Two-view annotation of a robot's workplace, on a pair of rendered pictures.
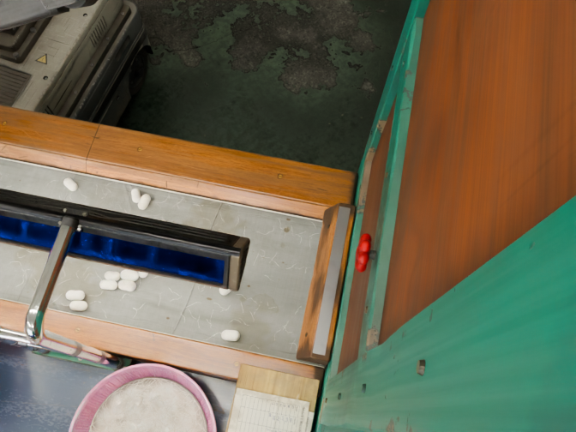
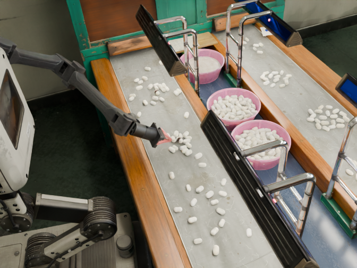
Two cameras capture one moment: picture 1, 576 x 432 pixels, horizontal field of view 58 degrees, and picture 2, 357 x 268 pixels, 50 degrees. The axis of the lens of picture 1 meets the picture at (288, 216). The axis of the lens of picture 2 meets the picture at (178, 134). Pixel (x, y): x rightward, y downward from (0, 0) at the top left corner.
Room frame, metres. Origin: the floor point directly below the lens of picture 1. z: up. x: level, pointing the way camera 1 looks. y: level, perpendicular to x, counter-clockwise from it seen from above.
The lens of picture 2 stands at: (0.90, 1.92, 1.96)
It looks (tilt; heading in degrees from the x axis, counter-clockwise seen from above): 42 degrees down; 246
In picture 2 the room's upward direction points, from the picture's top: 6 degrees counter-clockwise
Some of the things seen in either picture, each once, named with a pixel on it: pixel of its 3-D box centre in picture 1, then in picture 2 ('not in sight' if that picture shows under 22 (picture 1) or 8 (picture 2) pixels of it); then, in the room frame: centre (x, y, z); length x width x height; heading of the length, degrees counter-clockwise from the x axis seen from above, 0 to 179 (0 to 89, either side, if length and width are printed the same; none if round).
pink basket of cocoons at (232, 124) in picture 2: not in sight; (233, 110); (0.02, 0.68, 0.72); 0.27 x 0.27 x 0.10
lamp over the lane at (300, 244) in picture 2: not in sight; (249, 178); (0.41, 1.32, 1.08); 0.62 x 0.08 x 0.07; 81
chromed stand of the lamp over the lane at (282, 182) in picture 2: not in sight; (269, 207); (0.34, 1.34, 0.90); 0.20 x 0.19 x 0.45; 81
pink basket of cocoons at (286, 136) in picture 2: not in sight; (259, 147); (0.07, 0.95, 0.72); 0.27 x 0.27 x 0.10
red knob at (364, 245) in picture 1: (365, 254); not in sight; (0.17, -0.09, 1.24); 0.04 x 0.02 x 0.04; 171
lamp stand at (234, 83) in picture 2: not in sight; (247, 47); (-0.22, 0.45, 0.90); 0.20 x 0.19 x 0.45; 81
